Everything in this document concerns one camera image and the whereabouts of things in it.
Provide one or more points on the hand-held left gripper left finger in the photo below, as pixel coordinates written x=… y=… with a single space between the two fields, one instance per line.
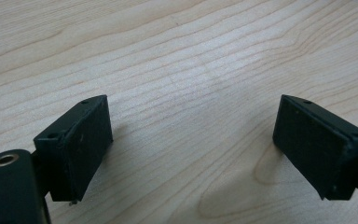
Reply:
x=77 y=149

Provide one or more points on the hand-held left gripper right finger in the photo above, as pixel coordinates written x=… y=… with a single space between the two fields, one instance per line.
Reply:
x=317 y=149

